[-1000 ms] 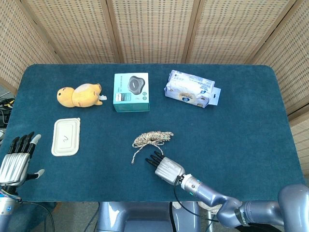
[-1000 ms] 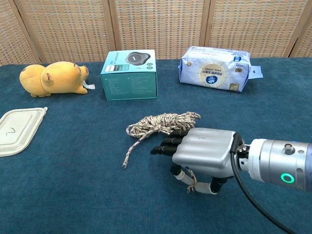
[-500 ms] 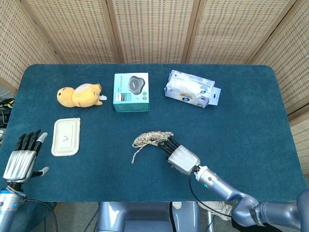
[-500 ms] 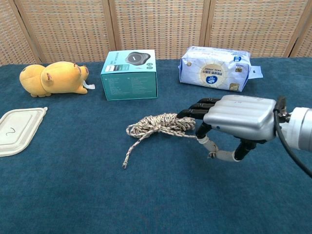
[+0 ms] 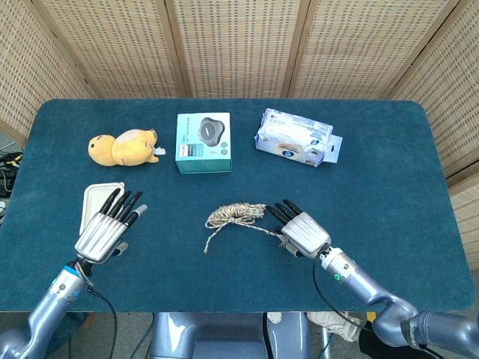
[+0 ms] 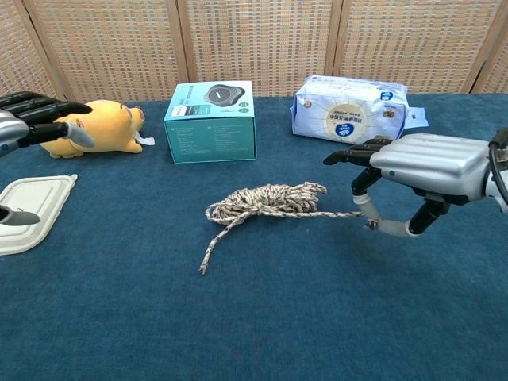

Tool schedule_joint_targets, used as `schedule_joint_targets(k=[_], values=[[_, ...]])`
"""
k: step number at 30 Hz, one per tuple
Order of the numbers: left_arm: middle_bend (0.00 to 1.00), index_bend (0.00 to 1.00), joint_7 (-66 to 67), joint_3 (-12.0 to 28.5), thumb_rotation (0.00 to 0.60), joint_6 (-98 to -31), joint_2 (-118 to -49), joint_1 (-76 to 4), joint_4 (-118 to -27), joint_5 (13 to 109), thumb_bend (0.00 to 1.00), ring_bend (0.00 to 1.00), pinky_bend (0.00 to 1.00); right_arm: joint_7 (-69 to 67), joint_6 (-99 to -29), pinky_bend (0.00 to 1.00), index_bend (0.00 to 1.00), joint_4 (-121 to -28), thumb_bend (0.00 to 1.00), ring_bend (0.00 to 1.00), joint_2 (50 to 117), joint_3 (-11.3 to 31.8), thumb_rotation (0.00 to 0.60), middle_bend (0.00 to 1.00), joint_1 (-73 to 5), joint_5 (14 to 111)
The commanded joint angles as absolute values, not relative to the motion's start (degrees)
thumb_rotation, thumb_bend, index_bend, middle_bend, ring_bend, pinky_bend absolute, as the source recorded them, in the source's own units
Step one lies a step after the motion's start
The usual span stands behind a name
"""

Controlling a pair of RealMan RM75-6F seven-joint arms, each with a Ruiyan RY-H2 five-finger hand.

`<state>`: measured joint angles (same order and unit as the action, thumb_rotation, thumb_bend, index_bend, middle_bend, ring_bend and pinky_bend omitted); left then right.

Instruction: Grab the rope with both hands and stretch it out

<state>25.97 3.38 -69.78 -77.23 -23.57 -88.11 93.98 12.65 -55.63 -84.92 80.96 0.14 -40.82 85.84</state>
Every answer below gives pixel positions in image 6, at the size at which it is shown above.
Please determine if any yellow plush animal toy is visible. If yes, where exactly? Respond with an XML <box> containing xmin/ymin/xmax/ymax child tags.
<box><xmin>40</xmin><ymin>99</ymin><xmax>156</xmax><ymax>160</ymax></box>

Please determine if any beige food container lid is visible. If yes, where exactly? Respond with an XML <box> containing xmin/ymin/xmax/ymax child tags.
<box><xmin>0</xmin><ymin>174</ymin><xmax>79</xmax><ymax>256</ymax></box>

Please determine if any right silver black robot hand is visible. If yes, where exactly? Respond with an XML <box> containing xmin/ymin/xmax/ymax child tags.
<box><xmin>323</xmin><ymin>133</ymin><xmax>491</xmax><ymax>239</ymax></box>

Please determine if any woven bamboo folding screen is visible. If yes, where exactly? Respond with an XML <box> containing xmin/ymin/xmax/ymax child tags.
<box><xmin>0</xmin><ymin>0</ymin><xmax>508</xmax><ymax>108</ymax></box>

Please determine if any braided beige jute rope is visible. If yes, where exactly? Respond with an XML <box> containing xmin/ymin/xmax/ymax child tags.
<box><xmin>198</xmin><ymin>181</ymin><xmax>380</xmax><ymax>275</ymax></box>

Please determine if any white blue tissue pack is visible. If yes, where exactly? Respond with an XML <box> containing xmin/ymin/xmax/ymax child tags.
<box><xmin>291</xmin><ymin>74</ymin><xmax>430</xmax><ymax>151</ymax></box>

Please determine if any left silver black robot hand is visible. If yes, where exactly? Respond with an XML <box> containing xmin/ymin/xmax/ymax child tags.
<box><xmin>0</xmin><ymin>90</ymin><xmax>96</xmax><ymax>227</ymax></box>

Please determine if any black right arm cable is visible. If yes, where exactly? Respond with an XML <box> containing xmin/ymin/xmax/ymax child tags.
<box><xmin>487</xmin><ymin>140</ymin><xmax>508</xmax><ymax>199</ymax></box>

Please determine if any teal felt table cover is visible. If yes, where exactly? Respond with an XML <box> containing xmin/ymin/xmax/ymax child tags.
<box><xmin>0</xmin><ymin>93</ymin><xmax>508</xmax><ymax>381</ymax></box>

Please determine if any teal product box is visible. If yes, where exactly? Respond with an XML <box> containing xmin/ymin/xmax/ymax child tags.
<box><xmin>164</xmin><ymin>81</ymin><xmax>258</xmax><ymax>165</ymax></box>

